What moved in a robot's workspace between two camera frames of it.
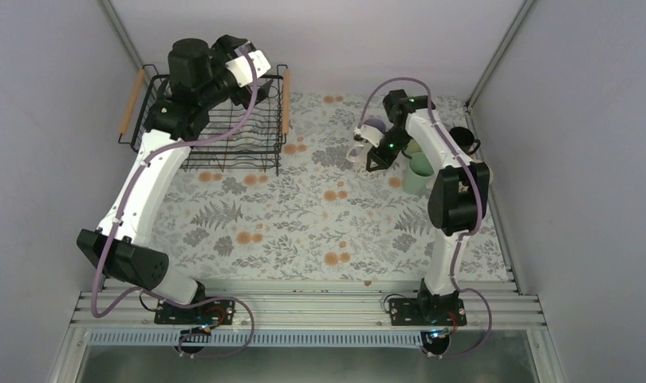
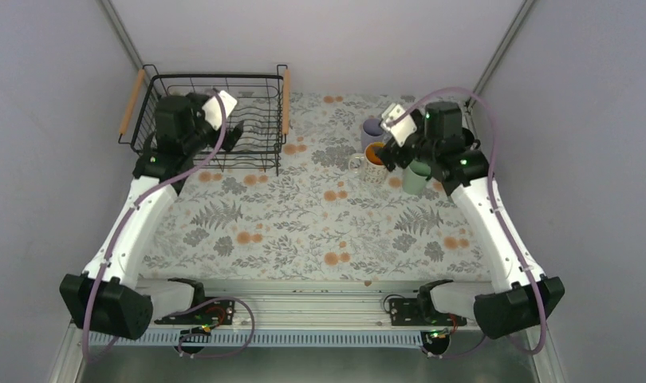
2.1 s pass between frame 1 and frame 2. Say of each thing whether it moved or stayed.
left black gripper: moved
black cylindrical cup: stayed
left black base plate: stayed
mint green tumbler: stayed
